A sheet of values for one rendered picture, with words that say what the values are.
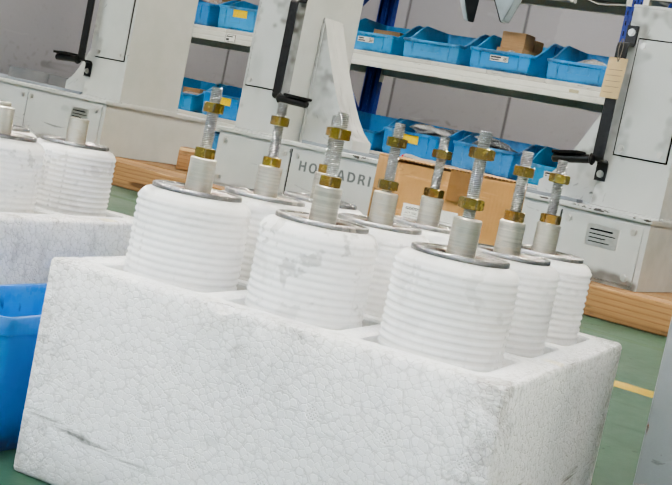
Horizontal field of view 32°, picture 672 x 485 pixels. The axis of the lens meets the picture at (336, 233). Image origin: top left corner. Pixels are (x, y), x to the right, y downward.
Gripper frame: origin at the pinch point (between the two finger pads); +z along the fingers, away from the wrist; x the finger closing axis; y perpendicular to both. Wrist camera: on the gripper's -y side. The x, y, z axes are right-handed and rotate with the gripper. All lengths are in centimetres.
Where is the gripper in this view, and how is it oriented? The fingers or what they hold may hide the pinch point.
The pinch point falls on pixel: (481, 2)
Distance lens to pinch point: 90.0
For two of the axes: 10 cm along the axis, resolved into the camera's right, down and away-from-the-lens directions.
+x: -5.5, -1.6, 8.2
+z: -1.7, 9.8, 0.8
